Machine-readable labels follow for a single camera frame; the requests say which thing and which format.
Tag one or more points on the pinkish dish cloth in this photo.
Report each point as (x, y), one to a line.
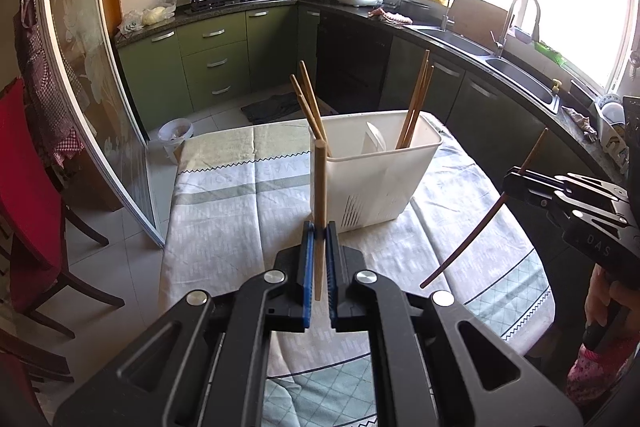
(392, 17)

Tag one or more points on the small yellow sink item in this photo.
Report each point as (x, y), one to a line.
(556, 87)

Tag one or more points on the person's right hand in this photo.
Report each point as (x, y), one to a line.
(597, 297)

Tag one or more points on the green windowsill item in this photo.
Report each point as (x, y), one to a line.
(549, 53)

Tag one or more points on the small gooseneck tap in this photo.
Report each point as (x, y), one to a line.
(445, 14)

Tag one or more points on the steel double sink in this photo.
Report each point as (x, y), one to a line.
(520, 77)

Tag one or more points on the white trash bin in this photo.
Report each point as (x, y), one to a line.
(175, 137)

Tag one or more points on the ribbed tip brown chopstick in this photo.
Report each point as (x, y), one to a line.
(420, 79)

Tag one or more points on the red cushioned wooden chair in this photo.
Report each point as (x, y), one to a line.
(20, 387)
(25, 187)

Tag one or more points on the dark green sink cabinet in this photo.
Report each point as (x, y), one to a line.
(480, 102)

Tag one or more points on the dish rack with bowls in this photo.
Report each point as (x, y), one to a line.
(612, 127)

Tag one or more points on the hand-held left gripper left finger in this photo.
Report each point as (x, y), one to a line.
(307, 277)

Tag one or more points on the dark floor mat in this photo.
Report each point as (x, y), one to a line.
(270, 107)

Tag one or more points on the dark stone countertop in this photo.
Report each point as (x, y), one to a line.
(350, 9)

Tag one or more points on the crumpled grey rag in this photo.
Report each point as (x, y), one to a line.
(580, 122)

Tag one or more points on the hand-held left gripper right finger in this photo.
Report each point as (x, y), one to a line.
(331, 277)

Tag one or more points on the black pot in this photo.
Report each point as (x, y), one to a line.
(415, 9)

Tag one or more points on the black built-in dishwasher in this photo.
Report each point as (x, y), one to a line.
(352, 62)

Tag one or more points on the brown wooden chopstick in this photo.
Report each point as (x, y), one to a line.
(296, 83)

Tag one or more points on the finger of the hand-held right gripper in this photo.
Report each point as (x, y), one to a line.
(565, 183)
(537, 198)

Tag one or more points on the chrome kitchen faucet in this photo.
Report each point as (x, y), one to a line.
(512, 14)

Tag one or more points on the red checkered apron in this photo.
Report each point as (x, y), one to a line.
(50, 97)

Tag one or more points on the wooden cutting board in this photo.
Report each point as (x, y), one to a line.
(477, 19)

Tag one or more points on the pink patterned clothing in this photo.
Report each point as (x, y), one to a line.
(595, 372)

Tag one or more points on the floral frosted glass sliding door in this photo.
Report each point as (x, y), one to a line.
(85, 72)

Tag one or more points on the plastic bags on counter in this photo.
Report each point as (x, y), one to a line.
(147, 17)

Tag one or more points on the white plastic utensil holder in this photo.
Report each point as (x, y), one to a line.
(380, 187)

